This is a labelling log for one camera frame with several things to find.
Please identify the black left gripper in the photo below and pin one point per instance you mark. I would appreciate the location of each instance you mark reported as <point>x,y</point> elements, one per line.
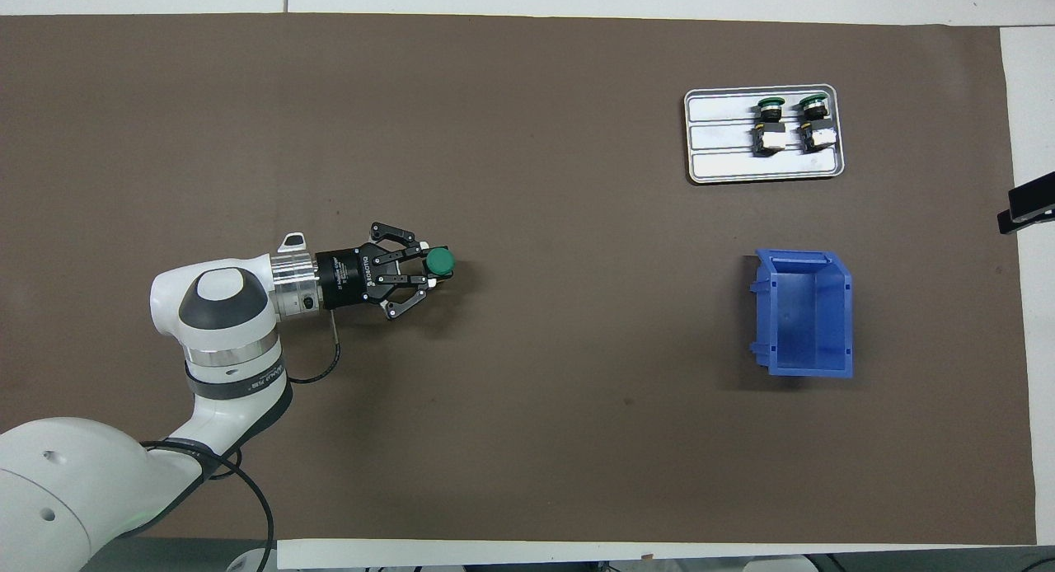
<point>342,279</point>

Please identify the green push button switch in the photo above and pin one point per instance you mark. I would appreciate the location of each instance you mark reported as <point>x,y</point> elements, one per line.
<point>773,137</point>
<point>816,133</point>
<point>441,262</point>

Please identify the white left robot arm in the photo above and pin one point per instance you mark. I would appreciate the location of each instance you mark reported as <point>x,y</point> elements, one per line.
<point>222,308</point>

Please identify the brown paper table mat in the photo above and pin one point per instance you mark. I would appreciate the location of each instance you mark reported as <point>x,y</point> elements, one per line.
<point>577,226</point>

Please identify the blue plastic storage bin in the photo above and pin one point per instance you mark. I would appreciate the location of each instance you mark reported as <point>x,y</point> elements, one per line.
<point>795,316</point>

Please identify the silver metal tray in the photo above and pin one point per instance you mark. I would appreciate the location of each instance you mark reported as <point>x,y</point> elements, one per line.
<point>733,170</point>

